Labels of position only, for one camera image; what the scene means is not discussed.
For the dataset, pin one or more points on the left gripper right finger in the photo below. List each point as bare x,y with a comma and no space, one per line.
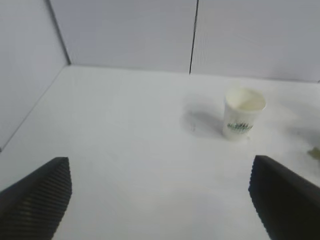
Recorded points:
285,200

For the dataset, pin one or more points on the brown coffee spill puddle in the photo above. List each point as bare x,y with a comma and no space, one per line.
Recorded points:
315,153

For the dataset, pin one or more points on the white paper coffee cup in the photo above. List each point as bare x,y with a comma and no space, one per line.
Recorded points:
241,117

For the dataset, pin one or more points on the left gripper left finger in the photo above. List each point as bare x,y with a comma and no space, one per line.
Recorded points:
32,200

